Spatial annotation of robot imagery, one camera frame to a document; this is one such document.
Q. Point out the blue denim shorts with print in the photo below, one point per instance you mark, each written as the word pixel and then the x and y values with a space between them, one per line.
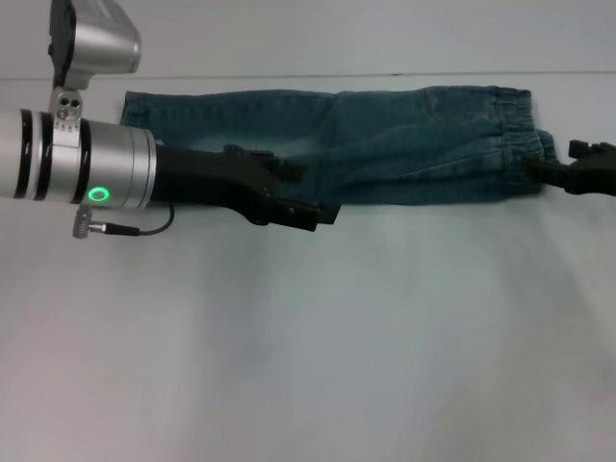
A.
pixel 385 144

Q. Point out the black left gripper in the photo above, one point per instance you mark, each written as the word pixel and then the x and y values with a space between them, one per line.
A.
pixel 207 183

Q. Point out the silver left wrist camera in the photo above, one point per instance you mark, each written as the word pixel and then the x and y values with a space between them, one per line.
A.
pixel 91 43

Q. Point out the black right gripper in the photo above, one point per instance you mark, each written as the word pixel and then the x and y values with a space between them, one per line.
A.
pixel 594 171

